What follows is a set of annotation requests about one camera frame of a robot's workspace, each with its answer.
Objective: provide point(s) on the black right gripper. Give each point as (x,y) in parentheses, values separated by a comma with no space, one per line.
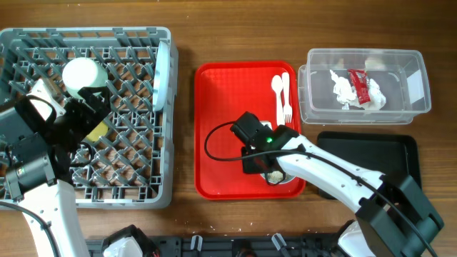
(248,168)

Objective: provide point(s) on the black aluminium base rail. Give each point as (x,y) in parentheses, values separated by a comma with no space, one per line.
(306,245)

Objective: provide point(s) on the red ketchup sachet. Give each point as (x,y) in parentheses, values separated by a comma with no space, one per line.
(359,79)

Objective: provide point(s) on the clear plastic waste bin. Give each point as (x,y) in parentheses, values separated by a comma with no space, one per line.
(401,75)

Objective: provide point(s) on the light blue round plate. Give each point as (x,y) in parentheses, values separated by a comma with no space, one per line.
(161,76)

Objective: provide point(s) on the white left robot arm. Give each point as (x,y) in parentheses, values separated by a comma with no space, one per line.
(38,176)

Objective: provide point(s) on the mint green bowl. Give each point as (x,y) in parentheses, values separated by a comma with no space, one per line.
(83,72)

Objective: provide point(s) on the yellow plastic cup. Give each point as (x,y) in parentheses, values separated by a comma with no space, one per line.
(100,130)

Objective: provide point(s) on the crumpled white paper napkin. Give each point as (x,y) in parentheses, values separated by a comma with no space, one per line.
(346,94)

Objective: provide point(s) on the grey plastic dishwasher rack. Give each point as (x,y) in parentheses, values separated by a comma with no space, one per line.
(131,167)

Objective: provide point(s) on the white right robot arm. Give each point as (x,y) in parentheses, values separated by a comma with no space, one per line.
(393,216)

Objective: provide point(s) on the white plastic fork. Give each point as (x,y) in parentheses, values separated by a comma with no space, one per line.
(287,109)

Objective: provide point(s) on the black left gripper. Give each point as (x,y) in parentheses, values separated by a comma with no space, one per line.
(91,121)

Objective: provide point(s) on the black plastic tray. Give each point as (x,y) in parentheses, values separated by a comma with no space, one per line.
(387,153)

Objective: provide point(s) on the white plastic spoon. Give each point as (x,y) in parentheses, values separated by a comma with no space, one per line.
(276,85)

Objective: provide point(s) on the red plastic serving tray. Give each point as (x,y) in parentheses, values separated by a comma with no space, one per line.
(223,91)

